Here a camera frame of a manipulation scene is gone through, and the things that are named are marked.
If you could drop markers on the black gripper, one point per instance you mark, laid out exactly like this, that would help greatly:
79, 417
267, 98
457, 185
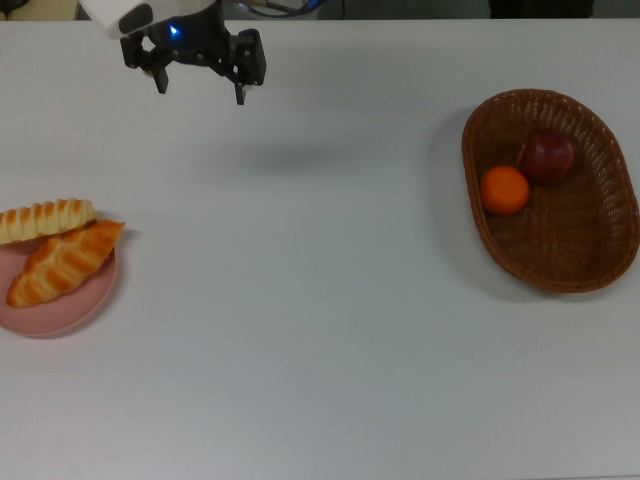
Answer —
195, 42

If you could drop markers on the ridged toy bread roll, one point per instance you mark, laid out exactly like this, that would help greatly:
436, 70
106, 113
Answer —
45, 217

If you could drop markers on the braided toy bread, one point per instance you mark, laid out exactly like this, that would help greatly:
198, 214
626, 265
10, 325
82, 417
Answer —
60, 265

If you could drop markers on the toy orange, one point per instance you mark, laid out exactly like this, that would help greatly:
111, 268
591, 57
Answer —
505, 191

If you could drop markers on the red toy apple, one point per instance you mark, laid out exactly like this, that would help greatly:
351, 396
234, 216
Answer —
547, 155

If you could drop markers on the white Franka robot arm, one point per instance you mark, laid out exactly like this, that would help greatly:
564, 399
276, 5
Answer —
105, 15

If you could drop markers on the pink plate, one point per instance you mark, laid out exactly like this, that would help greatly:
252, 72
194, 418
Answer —
55, 320

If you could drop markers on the brown woven basket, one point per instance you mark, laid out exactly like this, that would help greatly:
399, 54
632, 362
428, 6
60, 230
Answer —
565, 240

